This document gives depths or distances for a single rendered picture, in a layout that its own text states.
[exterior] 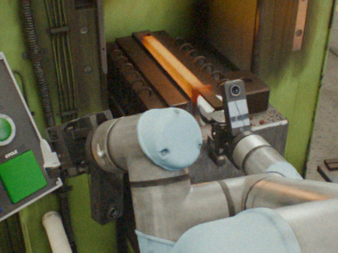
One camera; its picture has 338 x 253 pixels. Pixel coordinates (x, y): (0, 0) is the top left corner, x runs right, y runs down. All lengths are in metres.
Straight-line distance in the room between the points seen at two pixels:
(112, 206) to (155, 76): 0.61
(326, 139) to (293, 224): 2.72
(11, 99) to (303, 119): 0.96
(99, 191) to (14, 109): 0.31
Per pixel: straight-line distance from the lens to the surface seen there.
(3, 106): 1.02
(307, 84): 1.63
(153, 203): 0.64
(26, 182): 1.02
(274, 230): 0.27
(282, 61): 1.52
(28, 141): 1.03
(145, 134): 0.62
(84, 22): 1.24
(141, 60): 1.44
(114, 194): 0.81
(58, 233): 1.43
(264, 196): 0.60
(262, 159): 1.01
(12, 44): 1.22
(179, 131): 0.62
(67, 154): 0.79
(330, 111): 3.25
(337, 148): 2.94
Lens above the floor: 1.62
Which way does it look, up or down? 33 degrees down
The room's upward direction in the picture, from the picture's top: straight up
